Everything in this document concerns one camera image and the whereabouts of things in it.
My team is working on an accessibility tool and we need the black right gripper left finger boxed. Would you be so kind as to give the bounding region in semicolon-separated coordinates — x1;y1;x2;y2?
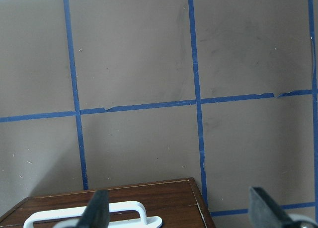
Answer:
77;190;110;228

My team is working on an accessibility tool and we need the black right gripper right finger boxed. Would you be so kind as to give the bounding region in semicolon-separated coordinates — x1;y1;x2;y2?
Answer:
248;187;318;228

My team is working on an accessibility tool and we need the white drawer handle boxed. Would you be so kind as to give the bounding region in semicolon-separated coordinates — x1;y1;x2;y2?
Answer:
23;201;162;228

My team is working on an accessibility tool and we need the brown wooden drawer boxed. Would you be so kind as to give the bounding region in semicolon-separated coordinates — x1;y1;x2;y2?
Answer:
0;178;215;228

